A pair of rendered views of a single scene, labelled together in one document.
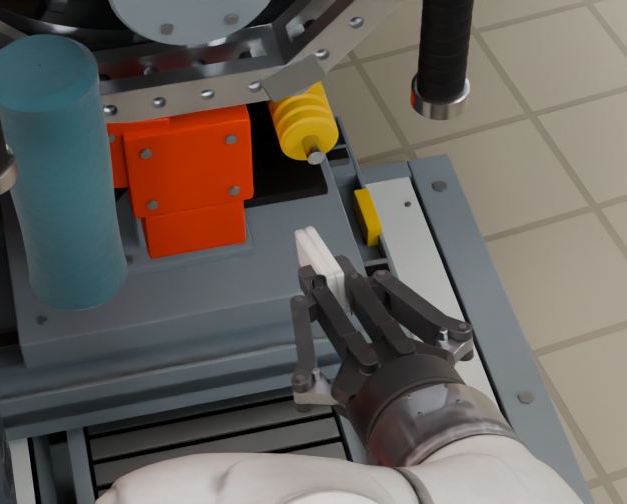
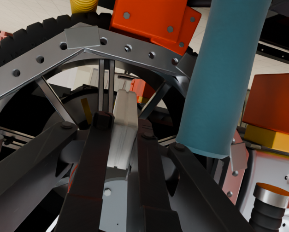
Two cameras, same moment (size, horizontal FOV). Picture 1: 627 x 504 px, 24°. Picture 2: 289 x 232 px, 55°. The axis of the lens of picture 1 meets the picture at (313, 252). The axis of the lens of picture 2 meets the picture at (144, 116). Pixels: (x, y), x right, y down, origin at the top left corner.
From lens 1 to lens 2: 0.98 m
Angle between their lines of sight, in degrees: 58
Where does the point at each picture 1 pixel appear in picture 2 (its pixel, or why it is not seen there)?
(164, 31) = not seen: hidden behind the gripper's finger
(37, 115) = (219, 151)
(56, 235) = (246, 58)
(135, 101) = (162, 61)
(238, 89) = (112, 43)
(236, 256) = not seen: outside the picture
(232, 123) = (122, 26)
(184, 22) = not seen: hidden behind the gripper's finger
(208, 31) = (121, 187)
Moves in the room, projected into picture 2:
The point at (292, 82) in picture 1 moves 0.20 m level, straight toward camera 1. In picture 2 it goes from (83, 35) to (126, 18)
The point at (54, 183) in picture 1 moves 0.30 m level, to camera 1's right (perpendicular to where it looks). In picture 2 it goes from (232, 101) to (4, 36)
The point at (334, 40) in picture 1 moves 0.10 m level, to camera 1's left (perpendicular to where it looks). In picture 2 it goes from (54, 52) to (109, 68)
